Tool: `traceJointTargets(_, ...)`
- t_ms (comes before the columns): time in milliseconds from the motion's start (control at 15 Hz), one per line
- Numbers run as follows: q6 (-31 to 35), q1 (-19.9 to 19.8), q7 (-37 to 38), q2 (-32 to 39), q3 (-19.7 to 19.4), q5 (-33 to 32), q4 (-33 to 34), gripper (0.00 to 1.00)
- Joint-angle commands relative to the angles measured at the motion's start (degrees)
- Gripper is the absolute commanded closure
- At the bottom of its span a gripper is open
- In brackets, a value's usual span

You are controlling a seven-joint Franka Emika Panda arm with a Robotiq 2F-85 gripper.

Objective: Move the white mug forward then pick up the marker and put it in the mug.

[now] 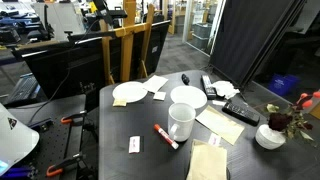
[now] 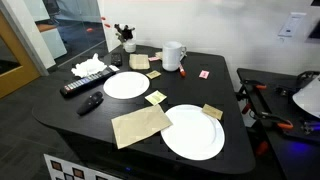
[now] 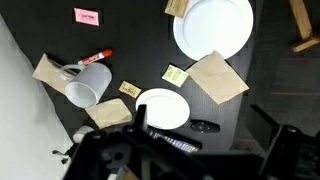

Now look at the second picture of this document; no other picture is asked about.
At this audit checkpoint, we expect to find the red dry erase marker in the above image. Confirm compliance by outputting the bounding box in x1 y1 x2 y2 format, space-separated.
179 63 186 77

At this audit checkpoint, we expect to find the white ceramic mug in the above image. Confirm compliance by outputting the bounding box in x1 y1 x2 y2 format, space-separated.
162 41 187 71

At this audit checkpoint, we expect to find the white plate near mug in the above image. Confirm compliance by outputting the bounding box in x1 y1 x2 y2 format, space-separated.
103 72 150 99

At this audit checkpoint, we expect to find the yellow sugar packet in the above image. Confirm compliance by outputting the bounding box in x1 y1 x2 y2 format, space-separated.
145 90 167 105

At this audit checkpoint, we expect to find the small brown sugar packet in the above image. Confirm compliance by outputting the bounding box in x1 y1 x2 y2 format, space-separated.
146 70 161 79

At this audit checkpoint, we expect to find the pink packet near napkin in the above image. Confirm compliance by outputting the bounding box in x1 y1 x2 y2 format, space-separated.
148 56 161 62

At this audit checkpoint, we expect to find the brown napkin near vase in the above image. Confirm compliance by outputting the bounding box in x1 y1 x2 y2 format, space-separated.
129 54 150 70

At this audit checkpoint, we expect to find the pink sweetener packet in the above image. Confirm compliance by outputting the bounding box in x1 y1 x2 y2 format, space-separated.
199 70 209 79

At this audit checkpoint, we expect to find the large brown paper napkin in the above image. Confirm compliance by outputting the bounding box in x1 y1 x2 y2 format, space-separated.
111 104 172 149

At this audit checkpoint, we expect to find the brown packet beside plate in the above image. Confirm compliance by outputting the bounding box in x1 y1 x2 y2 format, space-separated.
202 104 223 120

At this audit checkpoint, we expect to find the white plate front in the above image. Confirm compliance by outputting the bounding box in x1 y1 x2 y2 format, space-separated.
161 104 225 161

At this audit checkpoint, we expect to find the white vase with dried flowers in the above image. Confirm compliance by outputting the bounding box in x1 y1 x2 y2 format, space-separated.
114 24 136 53

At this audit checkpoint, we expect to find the small black curved remote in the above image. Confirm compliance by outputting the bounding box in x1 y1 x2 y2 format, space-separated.
77 91 103 116

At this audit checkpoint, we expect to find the crumpled white tissue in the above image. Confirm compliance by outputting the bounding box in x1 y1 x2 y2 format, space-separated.
71 53 107 78

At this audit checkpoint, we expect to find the long black tv remote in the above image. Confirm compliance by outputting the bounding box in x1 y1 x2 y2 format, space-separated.
60 67 116 98

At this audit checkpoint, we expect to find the checkerboard calibration board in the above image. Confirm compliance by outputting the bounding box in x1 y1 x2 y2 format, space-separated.
44 154 122 180

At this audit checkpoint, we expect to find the black side table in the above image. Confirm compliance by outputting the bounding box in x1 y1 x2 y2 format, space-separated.
237 68 320 180

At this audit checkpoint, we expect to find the orange handled clamp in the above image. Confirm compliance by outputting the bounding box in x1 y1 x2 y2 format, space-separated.
258 112 293 129
242 79 267 89

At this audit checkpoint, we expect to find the white wall panel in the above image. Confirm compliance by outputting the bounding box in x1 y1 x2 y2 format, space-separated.
279 12 306 37

